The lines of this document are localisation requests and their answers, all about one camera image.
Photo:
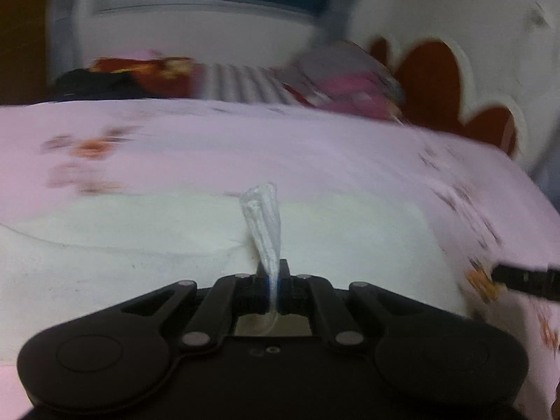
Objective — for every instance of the grey white striped sheet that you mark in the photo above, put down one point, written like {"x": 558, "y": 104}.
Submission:
{"x": 240, "y": 84}

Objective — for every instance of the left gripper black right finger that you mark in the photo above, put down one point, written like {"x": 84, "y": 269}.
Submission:
{"x": 316, "y": 299}

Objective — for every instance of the pink floral bed blanket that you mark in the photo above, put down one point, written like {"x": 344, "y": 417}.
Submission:
{"x": 482, "y": 207}

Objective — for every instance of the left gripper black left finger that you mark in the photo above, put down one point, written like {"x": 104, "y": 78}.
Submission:
{"x": 216, "y": 313}

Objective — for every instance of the red orange patterned pillow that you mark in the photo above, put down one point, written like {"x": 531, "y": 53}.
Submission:
{"x": 167, "y": 77}

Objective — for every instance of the stack of folded clothes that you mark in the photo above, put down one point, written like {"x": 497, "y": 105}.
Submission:
{"x": 343, "y": 78}

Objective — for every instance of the red white heart headboard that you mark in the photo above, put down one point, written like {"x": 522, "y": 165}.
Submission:
{"x": 434, "y": 80}

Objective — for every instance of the black cloth bundle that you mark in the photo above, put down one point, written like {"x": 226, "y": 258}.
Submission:
{"x": 82, "y": 84}

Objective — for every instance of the grey right curtain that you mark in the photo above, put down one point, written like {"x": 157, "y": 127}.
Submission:
{"x": 332, "y": 24}

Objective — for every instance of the white knitted garment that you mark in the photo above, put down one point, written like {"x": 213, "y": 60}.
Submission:
{"x": 98, "y": 251}

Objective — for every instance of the brown wooden door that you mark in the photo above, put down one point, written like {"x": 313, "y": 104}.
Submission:
{"x": 24, "y": 51}

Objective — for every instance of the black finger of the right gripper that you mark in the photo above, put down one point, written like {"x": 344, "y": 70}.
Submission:
{"x": 540, "y": 283}

